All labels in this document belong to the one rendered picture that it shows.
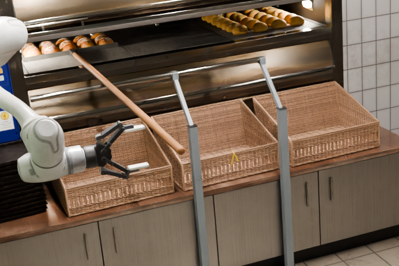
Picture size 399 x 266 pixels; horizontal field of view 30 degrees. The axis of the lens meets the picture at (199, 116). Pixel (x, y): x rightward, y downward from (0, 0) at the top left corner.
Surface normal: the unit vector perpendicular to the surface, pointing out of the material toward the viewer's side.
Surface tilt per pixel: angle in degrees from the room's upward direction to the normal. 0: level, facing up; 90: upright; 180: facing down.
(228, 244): 90
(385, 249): 0
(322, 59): 70
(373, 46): 90
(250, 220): 90
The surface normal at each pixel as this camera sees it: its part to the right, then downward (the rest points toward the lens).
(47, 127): 0.25, -0.40
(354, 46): 0.34, 0.27
